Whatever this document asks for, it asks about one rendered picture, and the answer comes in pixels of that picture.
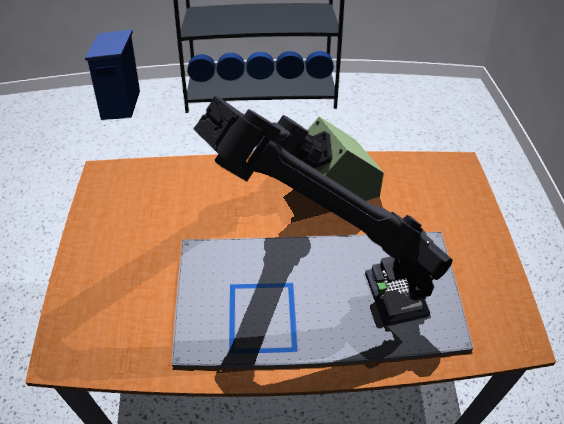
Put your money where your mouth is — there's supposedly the blue tape outline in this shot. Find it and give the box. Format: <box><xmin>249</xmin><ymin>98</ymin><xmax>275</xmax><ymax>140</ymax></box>
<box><xmin>229</xmin><ymin>283</ymin><xmax>298</xmax><ymax>354</ymax></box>

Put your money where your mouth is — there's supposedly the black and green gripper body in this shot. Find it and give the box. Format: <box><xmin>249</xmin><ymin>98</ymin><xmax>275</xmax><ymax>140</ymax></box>
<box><xmin>372</xmin><ymin>257</ymin><xmax>397</xmax><ymax>283</ymax></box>

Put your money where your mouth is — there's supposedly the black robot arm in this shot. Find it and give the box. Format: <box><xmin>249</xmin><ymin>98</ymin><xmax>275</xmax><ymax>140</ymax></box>
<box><xmin>193</xmin><ymin>96</ymin><xmax>453</xmax><ymax>301</ymax></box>

